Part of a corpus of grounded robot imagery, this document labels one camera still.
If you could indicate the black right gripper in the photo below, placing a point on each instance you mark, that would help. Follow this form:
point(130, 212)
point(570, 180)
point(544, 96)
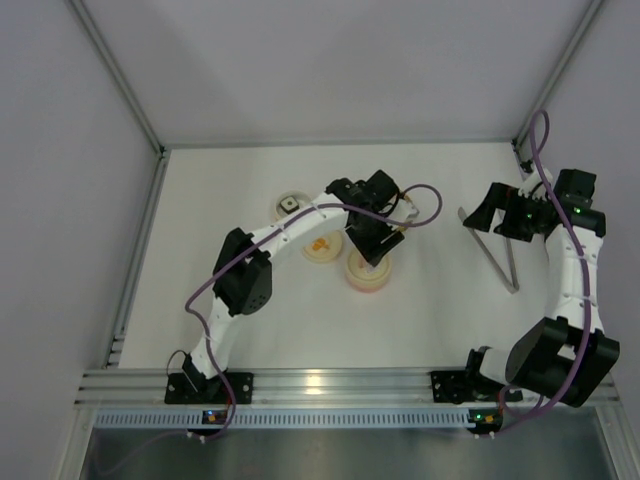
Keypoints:
point(498, 209)

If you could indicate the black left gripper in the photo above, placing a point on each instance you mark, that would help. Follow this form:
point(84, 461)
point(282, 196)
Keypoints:
point(367, 238)

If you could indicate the cream lid pink handle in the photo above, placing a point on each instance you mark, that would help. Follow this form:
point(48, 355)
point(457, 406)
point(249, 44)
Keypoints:
point(360, 270)

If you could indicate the cream lid orange handle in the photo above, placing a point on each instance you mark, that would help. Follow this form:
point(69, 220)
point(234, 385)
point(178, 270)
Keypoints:
point(324, 249)

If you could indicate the metal tongs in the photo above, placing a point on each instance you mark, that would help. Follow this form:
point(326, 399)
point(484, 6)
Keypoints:
point(502, 263)

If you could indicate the sushi roll piece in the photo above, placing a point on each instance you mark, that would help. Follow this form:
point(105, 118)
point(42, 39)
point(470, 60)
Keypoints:
point(289, 204)

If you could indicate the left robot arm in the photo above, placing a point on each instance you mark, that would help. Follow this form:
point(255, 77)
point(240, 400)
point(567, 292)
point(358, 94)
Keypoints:
point(370, 211)

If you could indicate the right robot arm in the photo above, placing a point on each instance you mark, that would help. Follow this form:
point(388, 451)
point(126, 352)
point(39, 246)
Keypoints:
point(567, 349)

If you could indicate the pink lunch bowl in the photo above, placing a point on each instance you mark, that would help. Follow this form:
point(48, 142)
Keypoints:
point(367, 285)

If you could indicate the orange lunch bowl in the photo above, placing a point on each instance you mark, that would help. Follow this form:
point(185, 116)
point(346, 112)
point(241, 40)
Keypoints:
point(302, 198)

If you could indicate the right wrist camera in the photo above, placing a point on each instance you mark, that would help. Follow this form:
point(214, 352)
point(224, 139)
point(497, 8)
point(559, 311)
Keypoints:
point(533, 186)

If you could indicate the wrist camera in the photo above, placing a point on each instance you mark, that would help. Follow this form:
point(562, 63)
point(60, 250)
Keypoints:
point(533, 186)
point(405, 212)

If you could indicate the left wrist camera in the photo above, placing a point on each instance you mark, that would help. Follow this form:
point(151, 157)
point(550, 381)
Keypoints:
point(405, 212)

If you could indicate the right aluminium frame post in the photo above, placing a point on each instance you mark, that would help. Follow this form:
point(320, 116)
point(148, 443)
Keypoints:
point(560, 66)

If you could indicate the aluminium frame post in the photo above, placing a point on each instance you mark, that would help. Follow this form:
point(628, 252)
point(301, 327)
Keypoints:
point(560, 66)
point(92, 31)

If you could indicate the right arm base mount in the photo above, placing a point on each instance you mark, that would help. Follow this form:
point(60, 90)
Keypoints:
point(480, 380)

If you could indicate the slotted cable duct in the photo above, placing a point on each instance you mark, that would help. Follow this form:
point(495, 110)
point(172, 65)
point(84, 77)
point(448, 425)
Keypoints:
point(207, 419)

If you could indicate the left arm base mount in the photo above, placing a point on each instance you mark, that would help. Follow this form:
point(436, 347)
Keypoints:
point(195, 389)

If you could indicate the aluminium front rail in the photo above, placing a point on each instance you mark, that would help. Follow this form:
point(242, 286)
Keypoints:
point(289, 388)

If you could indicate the left aluminium frame post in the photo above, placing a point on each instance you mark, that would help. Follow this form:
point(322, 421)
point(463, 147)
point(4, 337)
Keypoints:
point(92, 31)

